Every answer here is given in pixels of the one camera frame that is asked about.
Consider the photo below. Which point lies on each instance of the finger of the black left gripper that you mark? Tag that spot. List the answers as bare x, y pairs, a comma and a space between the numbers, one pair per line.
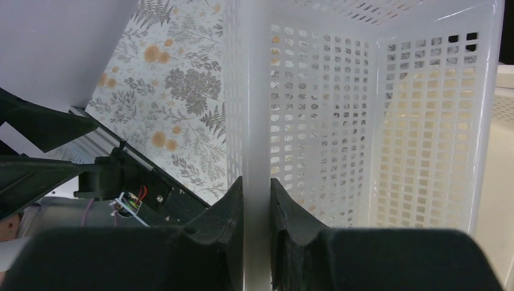
24, 180
46, 128

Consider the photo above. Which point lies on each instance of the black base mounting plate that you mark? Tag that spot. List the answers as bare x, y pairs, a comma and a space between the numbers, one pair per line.
134, 186

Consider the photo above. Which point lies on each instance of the floral patterned table mat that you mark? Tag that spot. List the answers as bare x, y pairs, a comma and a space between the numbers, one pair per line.
162, 91

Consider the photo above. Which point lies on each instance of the cream perforated plastic basket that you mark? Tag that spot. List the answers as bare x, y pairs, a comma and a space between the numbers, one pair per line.
494, 231

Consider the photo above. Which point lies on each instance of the white perforated basket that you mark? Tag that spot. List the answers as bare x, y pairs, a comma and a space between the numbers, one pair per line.
369, 113

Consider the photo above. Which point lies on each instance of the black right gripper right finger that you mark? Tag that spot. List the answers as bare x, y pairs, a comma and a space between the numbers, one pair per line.
309, 255

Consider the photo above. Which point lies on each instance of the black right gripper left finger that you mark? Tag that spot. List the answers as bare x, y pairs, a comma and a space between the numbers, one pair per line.
204, 254

